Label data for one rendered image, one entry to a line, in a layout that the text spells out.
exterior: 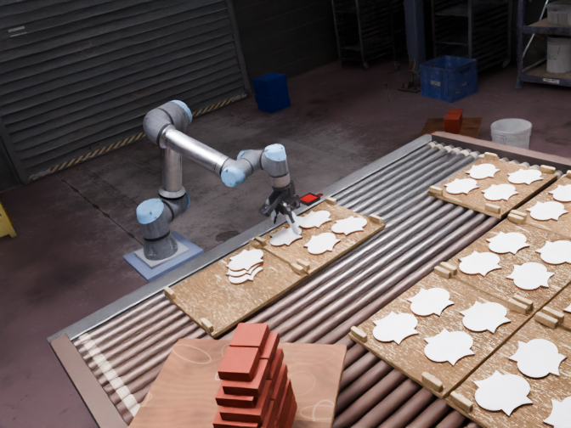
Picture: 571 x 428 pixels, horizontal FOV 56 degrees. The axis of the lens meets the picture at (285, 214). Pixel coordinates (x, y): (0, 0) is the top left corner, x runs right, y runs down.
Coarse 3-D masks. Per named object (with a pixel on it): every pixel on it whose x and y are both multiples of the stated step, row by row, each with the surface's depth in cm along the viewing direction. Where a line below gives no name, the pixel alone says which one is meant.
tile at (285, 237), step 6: (282, 228) 220; (288, 228) 219; (300, 228) 217; (270, 234) 217; (276, 234) 217; (282, 234) 216; (288, 234) 215; (294, 234) 214; (300, 234) 215; (270, 240) 213; (276, 240) 213; (282, 240) 212; (288, 240) 211; (294, 240) 211; (276, 246) 210; (288, 246) 209
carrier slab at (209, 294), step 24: (216, 264) 208; (264, 264) 202; (288, 264) 199; (192, 288) 196; (216, 288) 194; (240, 288) 191; (264, 288) 189; (288, 288) 187; (192, 312) 184; (216, 312) 182; (240, 312) 179; (216, 336) 173
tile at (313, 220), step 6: (306, 216) 226; (312, 216) 225; (318, 216) 224; (324, 216) 223; (330, 216) 223; (306, 222) 221; (312, 222) 220; (318, 222) 219; (324, 222) 219; (306, 228) 218; (318, 228) 217
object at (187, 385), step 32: (192, 352) 151; (224, 352) 148; (288, 352) 144; (320, 352) 142; (160, 384) 142; (192, 384) 140; (320, 384) 133; (160, 416) 133; (192, 416) 131; (320, 416) 124
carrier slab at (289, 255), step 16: (320, 208) 232; (336, 208) 229; (288, 224) 224; (368, 224) 213; (384, 224) 211; (304, 240) 211; (352, 240) 205; (288, 256) 203; (304, 256) 201; (320, 256) 200; (336, 256) 199; (304, 272) 194
